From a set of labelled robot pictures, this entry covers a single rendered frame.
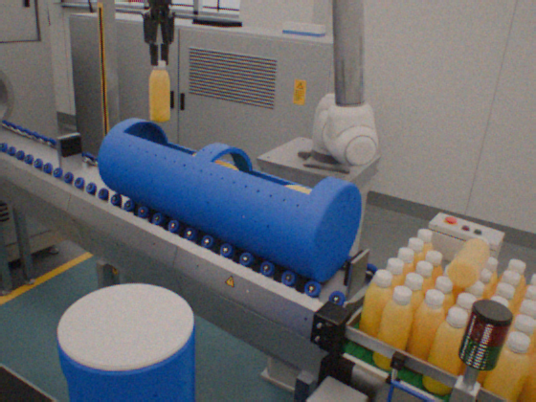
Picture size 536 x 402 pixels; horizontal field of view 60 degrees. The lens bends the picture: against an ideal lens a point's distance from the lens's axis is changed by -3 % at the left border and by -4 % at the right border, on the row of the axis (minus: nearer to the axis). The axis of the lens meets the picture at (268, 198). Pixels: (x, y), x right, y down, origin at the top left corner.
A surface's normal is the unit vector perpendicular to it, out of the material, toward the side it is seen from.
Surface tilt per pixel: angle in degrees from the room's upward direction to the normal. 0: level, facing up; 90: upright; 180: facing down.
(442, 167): 90
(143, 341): 0
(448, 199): 90
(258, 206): 63
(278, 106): 90
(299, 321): 71
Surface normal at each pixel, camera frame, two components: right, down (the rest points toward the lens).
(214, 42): -0.48, 0.32
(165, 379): 0.67, 0.34
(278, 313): -0.53, -0.04
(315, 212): -0.40, -0.37
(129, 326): 0.07, -0.91
